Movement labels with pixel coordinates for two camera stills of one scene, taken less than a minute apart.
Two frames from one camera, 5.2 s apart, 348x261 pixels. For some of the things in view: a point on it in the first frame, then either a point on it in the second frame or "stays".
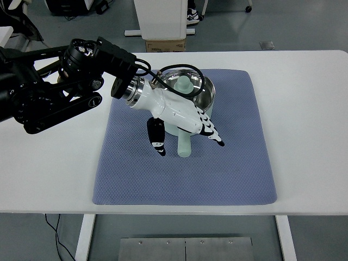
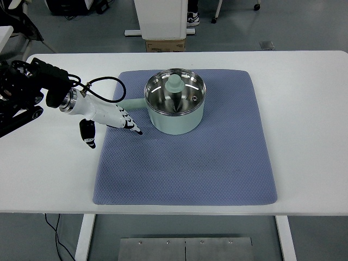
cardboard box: (156, 46) stays
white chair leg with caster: (248, 8) → (214, 19)
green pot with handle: (184, 148) → (167, 123)
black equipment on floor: (70, 9) stays
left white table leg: (85, 237) stays
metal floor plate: (186, 249) stays
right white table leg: (286, 237) stays
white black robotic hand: (168, 107) → (75, 102)
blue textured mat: (132, 172) stays
